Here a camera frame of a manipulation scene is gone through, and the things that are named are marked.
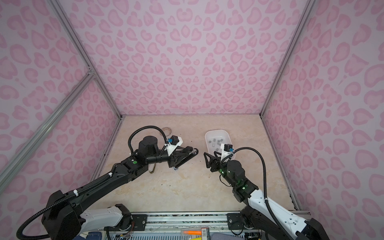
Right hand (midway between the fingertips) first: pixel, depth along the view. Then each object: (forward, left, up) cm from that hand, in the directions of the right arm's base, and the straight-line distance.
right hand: (207, 153), depth 76 cm
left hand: (-1, +10, +5) cm, 11 cm away
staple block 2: (+21, -9, -20) cm, 31 cm away
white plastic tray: (+23, -7, -21) cm, 32 cm away
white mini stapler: (-12, +24, +9) cm, 28 cm away
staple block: (+23, -6, -21) cm, 32 cm away
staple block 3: (+23, -11, -21) cm, 33 cm away
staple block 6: (+15, -7, -21) cm, 27 cm away
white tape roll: (+29, +29, -19) cm, 45 cm away
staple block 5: (+18, -9, -20) cm, 29 cm away
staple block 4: (+18, -5, -19) cm, 27 cm away
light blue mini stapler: (0, +19, -19) cm, 27 cm away
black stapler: (-1, +6, +2) cm, 7 cm away
